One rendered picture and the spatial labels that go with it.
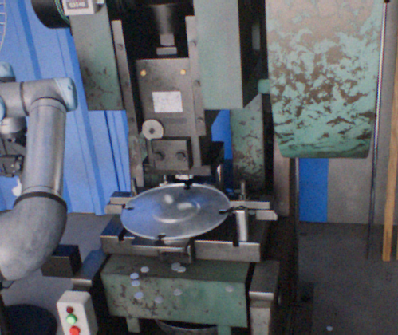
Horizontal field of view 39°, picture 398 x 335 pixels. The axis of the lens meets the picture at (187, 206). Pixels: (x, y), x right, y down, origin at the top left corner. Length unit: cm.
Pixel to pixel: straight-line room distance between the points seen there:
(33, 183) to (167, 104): 48
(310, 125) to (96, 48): 55
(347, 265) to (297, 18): 178
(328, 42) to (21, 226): 58
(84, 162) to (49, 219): 205
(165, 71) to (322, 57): 50
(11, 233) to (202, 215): 61
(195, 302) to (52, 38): 173
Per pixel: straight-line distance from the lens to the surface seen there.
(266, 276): 144
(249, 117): 164
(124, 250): 157
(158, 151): 142
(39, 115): 117
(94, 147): 296
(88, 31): 137
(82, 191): 312
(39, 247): 97
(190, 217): 143
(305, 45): 97
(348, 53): 98
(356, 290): 246
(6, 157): 143
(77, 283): 154
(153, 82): 139
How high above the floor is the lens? 149
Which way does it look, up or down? 29 degrees down
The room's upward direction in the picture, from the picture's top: 7 degrees counter-clockwise
